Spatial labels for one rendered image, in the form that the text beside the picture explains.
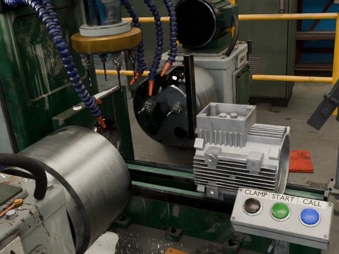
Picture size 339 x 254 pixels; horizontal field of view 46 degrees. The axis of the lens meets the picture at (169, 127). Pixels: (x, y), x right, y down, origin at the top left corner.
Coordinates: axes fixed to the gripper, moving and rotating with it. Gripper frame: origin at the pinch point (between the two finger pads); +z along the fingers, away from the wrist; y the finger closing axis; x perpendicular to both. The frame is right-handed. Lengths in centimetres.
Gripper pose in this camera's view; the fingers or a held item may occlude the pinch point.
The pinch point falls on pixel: (322, 112)
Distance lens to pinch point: 87.7
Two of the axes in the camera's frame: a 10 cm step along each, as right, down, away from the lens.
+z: -3.8, 7.5, 5.4
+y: -4.5, 3.7, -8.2
